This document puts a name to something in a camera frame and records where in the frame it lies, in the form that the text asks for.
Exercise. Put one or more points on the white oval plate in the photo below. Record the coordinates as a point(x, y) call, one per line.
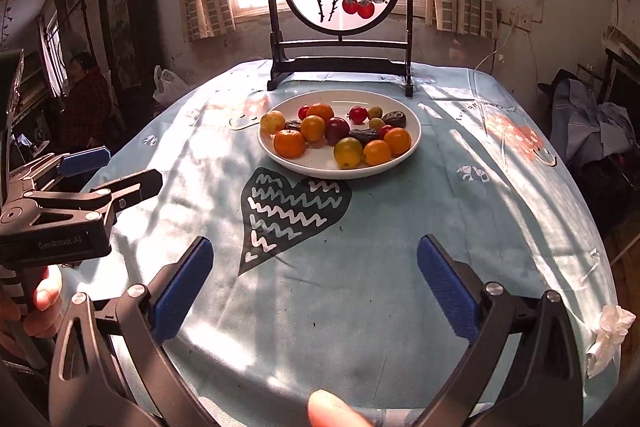
point(320, 164)

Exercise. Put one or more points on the person's right hand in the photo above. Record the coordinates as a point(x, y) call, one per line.
point(335, 412)

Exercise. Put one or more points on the dark framed wall picture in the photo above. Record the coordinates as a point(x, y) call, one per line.
point(120, 17)

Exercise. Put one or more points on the dark wrinkled passion fruit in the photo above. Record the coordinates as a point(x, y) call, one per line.
point(293, 125)
point(363, 136)
point(395, 118)

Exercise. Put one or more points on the orange tangerine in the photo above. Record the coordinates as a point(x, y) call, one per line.
point(377, 152)
point(397, 141)
point(313, 128)
point(320, 111)

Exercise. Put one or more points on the person's left hand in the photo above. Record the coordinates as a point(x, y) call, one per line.
point(47, 297)

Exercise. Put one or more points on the white wall socket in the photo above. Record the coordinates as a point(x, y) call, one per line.
point(514, 19)

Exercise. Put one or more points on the yellow-green citrus fruit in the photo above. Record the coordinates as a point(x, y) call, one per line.
point(348, 152)

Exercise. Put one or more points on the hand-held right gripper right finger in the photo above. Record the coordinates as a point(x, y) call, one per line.
point(447, 287)

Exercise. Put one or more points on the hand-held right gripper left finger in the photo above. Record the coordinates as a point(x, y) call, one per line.
point(182, 292)

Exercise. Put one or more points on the dark red plum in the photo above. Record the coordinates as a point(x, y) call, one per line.
point(337, 130)

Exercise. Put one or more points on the white plastic bag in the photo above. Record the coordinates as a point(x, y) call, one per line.
point(170, 87)

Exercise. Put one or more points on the small red plum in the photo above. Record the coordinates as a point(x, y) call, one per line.
point(303, 112)
point(385, 131)

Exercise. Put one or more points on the yellow citrus fruit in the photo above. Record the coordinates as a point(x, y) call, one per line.
point(272, 122)

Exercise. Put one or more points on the large orange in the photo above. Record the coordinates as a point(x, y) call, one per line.
point(289, 143)

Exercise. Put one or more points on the black monitor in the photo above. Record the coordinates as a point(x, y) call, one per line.
point(625, 82)

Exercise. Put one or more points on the light blue printed tablecloth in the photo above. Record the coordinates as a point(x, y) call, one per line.
point(350, 282)

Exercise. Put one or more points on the small tan round fruit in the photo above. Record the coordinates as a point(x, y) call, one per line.
point(376, 124)
point(375, 112)

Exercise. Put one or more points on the crumpled white tissue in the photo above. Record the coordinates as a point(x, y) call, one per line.
point(607, 337)

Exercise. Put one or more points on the pile of clothes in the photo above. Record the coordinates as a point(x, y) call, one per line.
point(590, 122)

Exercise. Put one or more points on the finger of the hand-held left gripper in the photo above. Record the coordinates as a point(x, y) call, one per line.
point(85, 161)
point(135, 187)

